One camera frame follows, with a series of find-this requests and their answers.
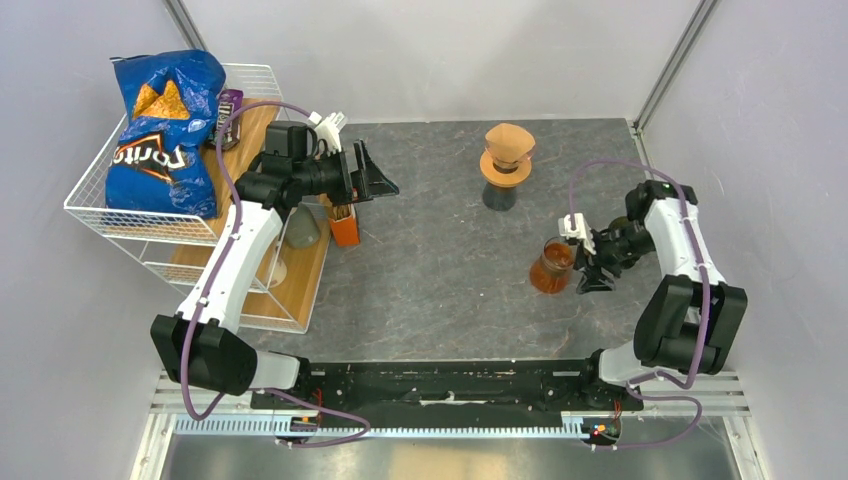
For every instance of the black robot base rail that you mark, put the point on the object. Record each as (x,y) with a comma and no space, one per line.
(460,394)

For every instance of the cream bottle on shelf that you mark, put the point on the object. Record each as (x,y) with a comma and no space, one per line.
(276,267)

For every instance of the dark glass carafe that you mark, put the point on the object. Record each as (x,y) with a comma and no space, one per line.
(499,198)

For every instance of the blue Doritos chip bag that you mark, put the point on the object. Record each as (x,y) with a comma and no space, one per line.
(171,101)

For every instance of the white wire shelf rack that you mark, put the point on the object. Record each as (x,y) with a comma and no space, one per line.
(177,247)

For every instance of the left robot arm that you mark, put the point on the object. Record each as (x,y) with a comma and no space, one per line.
(198,344)

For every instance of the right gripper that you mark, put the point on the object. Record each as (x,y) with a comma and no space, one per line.
(593,281)

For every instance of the orange liquid glass beaker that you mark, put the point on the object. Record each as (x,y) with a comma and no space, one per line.
(550,273)

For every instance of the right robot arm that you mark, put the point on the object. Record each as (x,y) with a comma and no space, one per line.
(690,322)

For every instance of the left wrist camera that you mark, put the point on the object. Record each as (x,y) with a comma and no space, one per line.
(328,128)

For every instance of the purple candy packet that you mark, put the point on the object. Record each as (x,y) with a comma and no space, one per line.
(229,101)

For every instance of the dark green ceramic dripper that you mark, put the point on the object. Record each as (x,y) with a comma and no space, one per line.
(619,223)

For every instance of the orange filter holder box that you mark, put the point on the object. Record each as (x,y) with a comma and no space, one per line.
(345,232)

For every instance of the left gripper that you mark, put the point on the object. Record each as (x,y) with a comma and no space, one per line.
(369,181)

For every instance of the brown paper coffee filter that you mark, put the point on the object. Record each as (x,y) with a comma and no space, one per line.
(509,134)

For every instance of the clear glass dripper cone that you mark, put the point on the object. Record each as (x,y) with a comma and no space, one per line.
(507,160)

